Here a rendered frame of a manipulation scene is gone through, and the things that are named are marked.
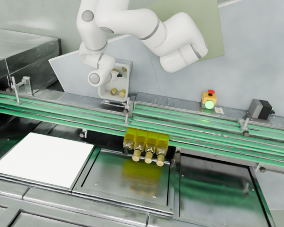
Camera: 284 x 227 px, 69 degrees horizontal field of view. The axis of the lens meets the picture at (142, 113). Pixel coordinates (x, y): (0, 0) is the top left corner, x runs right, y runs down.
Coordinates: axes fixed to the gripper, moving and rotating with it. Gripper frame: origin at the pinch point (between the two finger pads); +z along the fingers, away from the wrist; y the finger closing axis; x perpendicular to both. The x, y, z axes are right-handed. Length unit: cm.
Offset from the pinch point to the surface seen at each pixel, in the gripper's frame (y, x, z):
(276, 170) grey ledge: 103, -45, 4
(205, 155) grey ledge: 60, -42, 4
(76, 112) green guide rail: -17.5, -24.2, -7.0
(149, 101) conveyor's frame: 23.0, -12.6, -1.9
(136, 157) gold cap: 22.0, -34.8, -27.5
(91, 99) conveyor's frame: -14.2, -18.8, 6.6
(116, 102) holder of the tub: 1.4, -18.7, 7.5
